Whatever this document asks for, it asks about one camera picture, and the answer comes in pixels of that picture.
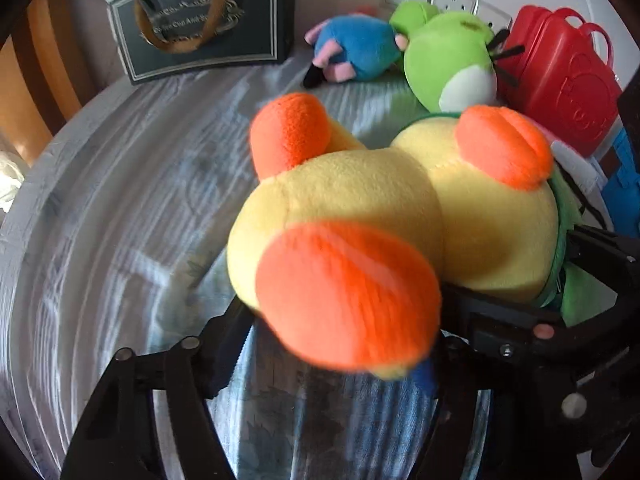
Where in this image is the red plastic case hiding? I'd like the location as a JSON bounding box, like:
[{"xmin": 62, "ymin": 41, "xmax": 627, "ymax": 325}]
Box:
[{"xmin": 497, "ymin": 5, "xmax": 623, "ymax": 158}]

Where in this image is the dark gift box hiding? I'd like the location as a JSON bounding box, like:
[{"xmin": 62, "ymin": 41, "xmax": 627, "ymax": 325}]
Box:
[{"xmin": 100, "ymin": 0, "xmax": 298, "ymax": 86}]

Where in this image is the blue storage bin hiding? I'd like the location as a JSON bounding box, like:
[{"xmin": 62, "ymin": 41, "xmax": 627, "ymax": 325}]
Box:
[{"xmin": 597, "ymin": 125, "xmax": 640, "ymax": 238}]

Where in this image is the blue and pink plush toy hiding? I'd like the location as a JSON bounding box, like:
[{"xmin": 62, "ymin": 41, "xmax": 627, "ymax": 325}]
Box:
[{"xmin": 302, "ymin": 7, "xmax": 408, "ymax": 88}]

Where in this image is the green plush toy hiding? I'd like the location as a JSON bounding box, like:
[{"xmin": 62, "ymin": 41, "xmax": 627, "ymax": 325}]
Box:
[{"xmin": 389, "ymin": 1, "xmax": 526, "ymax": 113}]

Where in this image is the wooden wall trim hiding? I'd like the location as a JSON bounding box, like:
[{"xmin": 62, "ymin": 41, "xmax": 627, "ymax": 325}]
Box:
[{"xmin": 0, "ymin": 0, "xmax": 86, "ymax": 166}]

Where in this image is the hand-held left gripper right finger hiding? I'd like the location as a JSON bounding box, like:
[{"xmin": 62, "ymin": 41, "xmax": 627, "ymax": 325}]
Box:
[{"xmin": 410, "ymin": 337, "xmax": 553, "ymax": 480}]

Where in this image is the green plush piece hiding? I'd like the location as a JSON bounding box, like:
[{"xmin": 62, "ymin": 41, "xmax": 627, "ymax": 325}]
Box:
[{"xmin": 537, "ymin": 170, "xmax": 618, "ymax": 328}]

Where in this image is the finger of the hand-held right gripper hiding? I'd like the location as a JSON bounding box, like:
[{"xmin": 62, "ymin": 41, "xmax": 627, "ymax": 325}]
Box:
[
  {"xmin": 440, "ymin": 282, "xmax": 640, "ymax": 361},
  {"xmin": 565, "ymin": 227, "xmax": 640, "ymax": 281}
]

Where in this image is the cloth-covered desktop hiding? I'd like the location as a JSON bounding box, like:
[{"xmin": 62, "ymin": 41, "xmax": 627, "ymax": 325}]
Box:
[{"xmin": 0, "ymin": 67, "xmax": 501, "ymax": 480}]

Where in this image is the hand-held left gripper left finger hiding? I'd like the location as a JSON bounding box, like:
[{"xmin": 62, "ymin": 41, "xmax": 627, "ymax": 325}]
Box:
[{"xmin": 59, "ymin": 304, "xmax": 257, "ymax": 480}]

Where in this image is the white crumpled bag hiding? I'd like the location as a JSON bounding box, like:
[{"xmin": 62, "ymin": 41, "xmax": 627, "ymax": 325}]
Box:
[{"xmin": 0, "ymin": 150, "xmax": 26, "ymax": 216}]

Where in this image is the yellow duck plush toy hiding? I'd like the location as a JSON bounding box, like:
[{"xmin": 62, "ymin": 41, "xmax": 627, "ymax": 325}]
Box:
[{"xmin": 227, "ymin": 92, "xmax": 561, "ymax": 381}]

